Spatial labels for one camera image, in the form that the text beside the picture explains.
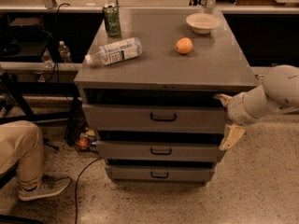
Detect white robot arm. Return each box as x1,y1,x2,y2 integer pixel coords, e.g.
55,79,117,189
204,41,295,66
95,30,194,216
214,65,299,150

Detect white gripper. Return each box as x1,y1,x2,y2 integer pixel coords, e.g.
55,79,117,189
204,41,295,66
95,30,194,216
213,92,257,150

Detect grey bottom drawer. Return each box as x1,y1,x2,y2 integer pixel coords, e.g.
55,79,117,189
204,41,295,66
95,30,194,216
106,165,214,182

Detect black floor cable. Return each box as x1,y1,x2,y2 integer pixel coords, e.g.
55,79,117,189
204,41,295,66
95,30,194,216
74,157,103,224

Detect grey drawer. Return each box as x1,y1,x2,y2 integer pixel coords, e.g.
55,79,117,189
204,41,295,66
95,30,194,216
106,165,214,182
97,141,225,162
82,104,227,133

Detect green drink can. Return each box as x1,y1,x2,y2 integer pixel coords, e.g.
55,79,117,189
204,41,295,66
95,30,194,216
103,3,121,36

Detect grey top drawer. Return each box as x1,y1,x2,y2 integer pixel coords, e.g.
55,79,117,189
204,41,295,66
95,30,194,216
82,104,227,133

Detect grey metal drawer cabinet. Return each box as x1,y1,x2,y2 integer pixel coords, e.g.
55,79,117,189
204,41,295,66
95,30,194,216
74,8,262,187

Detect grey sneaker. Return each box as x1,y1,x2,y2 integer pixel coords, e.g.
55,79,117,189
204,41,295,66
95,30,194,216
19,175,71,202

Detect clear plastic water bottle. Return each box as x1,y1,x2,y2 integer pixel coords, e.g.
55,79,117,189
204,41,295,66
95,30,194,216
85,37,142,66

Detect small water bottle background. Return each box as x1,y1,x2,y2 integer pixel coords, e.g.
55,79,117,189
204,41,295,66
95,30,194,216
58,41,72,63

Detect grey middle drawer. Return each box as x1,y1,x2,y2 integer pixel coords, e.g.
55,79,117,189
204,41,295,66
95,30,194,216
97,141,225,162

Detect white bowl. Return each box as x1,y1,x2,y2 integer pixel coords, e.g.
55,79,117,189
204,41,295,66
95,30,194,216
186,13,221,35

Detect orange fruit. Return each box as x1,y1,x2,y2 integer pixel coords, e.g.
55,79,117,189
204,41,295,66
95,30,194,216
176,37,192,55

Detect red apple on floor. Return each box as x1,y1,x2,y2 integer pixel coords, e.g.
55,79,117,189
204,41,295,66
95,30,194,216
78,137,90,150

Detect person's leg khaki trousers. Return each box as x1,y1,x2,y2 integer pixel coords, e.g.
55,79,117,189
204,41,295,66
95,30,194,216
0,120,44,190

